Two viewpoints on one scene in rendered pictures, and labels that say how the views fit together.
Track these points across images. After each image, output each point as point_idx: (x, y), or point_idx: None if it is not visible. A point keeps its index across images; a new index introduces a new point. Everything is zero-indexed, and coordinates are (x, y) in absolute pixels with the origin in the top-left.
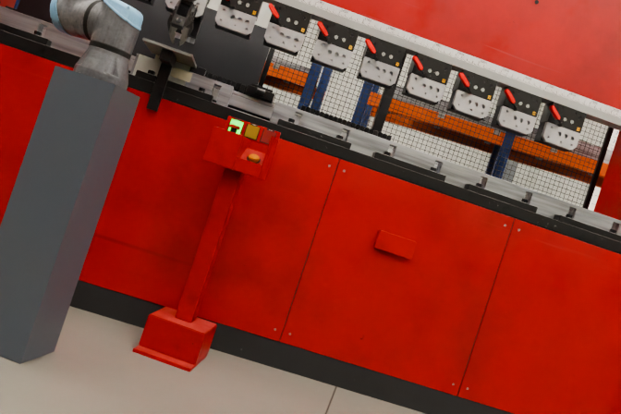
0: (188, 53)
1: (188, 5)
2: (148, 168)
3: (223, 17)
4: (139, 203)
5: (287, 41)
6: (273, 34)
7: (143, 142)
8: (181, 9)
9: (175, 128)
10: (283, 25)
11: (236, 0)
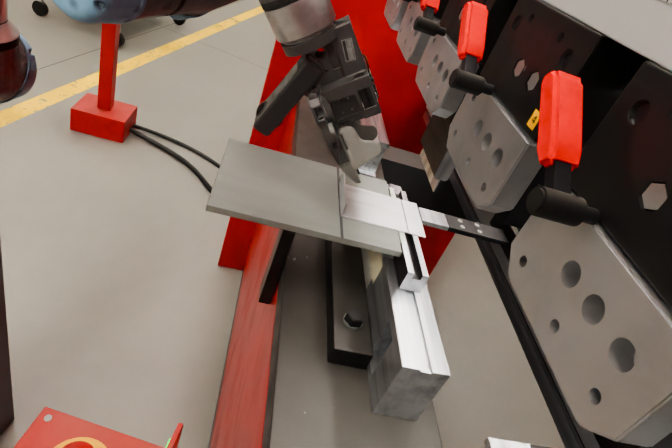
0: (209, 197)
1: (297, 68)
2: (240, 395)
3: (462, 123)
4: (225, 437)
5: (577, 330)
6: (542, 254)
7: (253, 345)
8: (284, 81)
9: (259, 360)
10: (567, 220)
11: (512, 60)
